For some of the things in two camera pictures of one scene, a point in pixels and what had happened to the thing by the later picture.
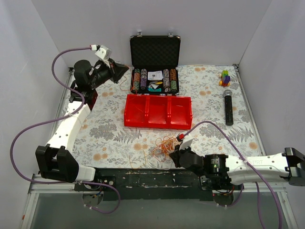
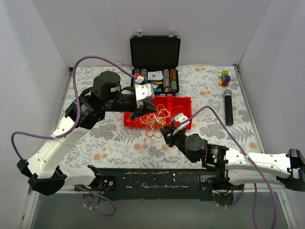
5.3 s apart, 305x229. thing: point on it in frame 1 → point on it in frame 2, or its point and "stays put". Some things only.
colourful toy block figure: x=225 y=78 stays put
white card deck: x=155 y=75 stays put
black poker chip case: x=154 y=61 stays put
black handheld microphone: x=228 y=94 stays put
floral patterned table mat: x=222 y=124 stays put
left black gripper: x=114 y=71 → x=139 y=109
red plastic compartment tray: x=158 y=111 stays put
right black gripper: x=176 y=155 → x=172 y=134
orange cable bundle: x=158 y=156 → x=153 y=122
